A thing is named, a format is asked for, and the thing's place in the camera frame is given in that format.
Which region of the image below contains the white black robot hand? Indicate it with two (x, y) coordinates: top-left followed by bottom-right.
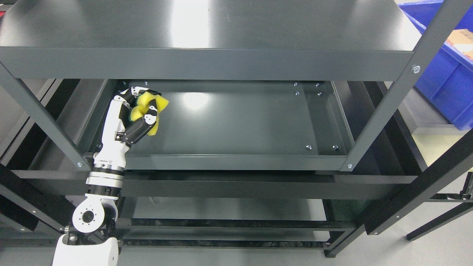
(92, 86), (161, 175)

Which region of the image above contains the green yellow sponge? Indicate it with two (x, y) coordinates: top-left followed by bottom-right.
(129, 92), (169, 136)

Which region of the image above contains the black metal shelf rack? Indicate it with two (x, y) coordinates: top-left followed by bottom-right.
(1, 0), (472, 258)

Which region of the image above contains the blue plastic bin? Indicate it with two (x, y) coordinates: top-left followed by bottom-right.
(398, 0), (473, 131)

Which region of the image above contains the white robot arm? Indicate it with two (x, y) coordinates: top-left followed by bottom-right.
(52, 164), (125, 266)

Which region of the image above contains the cardboard box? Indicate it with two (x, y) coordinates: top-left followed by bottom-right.
(447, 29), (473, 59)

